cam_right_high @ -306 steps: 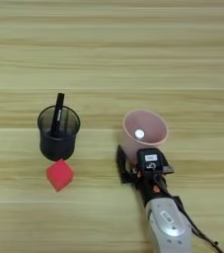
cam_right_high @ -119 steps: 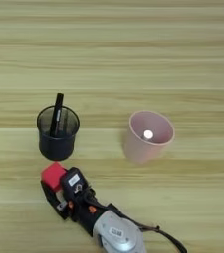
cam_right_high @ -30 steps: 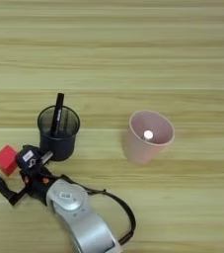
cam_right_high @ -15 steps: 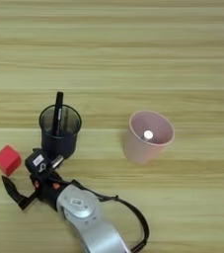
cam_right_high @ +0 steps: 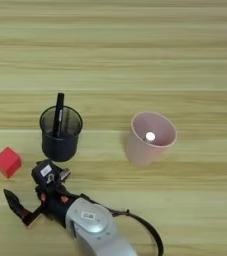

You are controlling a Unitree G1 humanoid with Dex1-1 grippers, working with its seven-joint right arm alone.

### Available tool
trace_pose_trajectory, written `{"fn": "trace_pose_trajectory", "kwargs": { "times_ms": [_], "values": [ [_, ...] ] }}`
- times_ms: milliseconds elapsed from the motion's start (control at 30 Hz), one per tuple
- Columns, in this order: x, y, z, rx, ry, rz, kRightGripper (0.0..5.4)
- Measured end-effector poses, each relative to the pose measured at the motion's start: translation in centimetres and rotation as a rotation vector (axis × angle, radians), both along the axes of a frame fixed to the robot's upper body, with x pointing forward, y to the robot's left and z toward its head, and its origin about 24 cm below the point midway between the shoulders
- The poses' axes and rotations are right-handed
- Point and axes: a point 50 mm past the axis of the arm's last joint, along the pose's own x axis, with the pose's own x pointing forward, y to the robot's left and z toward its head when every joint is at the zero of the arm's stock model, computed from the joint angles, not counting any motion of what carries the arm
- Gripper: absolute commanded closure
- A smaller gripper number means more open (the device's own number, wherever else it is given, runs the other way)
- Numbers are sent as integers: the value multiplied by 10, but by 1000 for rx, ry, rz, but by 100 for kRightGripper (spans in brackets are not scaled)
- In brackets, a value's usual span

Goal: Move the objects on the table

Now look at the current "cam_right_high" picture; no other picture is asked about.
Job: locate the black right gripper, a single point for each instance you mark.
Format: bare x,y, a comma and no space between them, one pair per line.
56,206

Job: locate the red foam cube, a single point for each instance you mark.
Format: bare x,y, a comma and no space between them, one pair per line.
7,162

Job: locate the black mesh pen holder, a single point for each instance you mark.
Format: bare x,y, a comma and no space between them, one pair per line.
60,146

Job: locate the pink plastic cup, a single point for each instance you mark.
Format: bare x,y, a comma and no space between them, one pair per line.
141,150

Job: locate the black box with white label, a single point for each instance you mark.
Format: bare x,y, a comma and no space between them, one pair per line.
45,172

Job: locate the black marker pen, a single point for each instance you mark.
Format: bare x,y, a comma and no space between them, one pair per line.
59,106

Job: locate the small white round object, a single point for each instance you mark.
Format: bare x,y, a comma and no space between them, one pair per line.
150,136

